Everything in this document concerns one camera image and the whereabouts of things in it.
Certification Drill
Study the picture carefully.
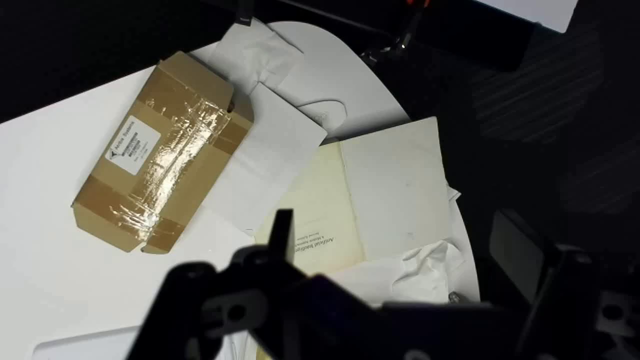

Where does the blue book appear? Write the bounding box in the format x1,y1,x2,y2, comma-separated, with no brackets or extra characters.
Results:
254,116,455,277

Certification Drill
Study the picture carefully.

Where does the flattened brown cardboard box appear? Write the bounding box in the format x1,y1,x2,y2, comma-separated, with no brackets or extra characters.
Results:
71,50,255,255

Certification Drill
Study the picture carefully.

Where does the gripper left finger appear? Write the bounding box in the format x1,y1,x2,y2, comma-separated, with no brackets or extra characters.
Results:
127,209,382,360

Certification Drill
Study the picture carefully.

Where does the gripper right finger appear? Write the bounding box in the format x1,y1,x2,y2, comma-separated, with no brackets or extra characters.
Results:
488,209,640,360

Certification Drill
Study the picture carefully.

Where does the black clamp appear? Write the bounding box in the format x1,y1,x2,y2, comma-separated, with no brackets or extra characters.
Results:
359,0,432,68

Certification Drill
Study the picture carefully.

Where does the white board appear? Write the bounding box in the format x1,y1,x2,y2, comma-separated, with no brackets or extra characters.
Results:
474,0,580,34

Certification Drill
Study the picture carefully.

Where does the folded white paper sheet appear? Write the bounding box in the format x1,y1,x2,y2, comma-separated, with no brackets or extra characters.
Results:
191,17,329,237

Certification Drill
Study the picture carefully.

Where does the crumpled white tissue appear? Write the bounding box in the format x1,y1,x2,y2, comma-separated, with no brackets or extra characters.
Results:
327,239,467,307

